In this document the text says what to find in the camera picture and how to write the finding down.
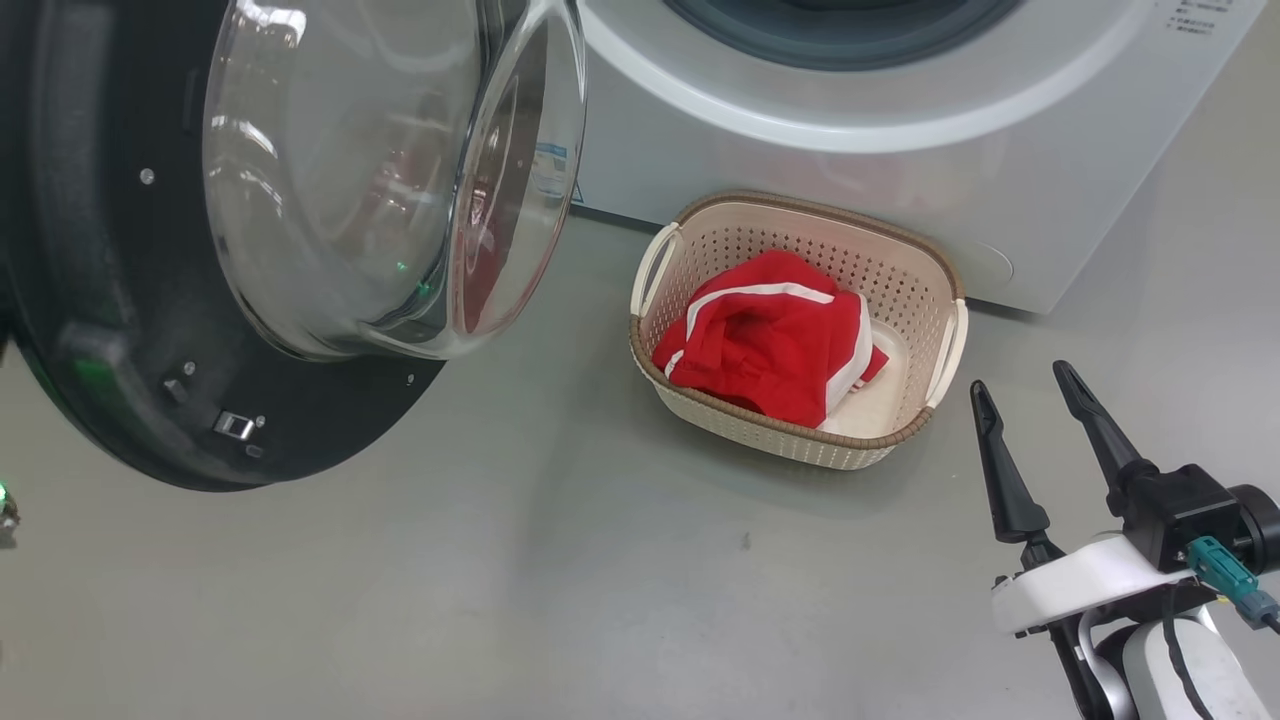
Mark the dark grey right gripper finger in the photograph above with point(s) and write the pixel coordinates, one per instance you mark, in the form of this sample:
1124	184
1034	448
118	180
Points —
1010	490
1100	430

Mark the black round glass washer door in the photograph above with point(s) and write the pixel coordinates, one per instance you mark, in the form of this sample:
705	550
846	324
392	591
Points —
130	380

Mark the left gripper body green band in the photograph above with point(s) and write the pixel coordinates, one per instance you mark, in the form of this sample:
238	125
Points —
7	505

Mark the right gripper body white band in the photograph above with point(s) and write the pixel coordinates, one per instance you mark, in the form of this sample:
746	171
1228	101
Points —
1080	590

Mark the white front-load washing machine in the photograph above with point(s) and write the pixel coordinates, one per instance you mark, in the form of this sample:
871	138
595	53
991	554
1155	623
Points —
800	170

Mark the red and white garment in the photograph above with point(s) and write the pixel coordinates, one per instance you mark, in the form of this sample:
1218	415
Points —
770	350

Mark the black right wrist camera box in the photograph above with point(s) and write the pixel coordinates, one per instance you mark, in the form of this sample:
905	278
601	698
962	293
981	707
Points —
1180	510

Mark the cream perforated laundry basket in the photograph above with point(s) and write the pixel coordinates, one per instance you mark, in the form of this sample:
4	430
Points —
790	445

